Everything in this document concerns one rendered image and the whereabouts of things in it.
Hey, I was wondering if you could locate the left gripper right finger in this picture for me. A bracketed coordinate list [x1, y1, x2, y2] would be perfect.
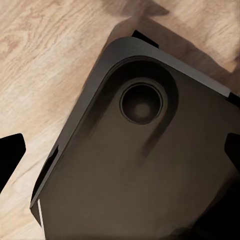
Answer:
[224, 133, 240, 173]

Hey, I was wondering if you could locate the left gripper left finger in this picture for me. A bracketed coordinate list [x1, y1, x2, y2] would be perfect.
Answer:
[0, 133, 26, 194]

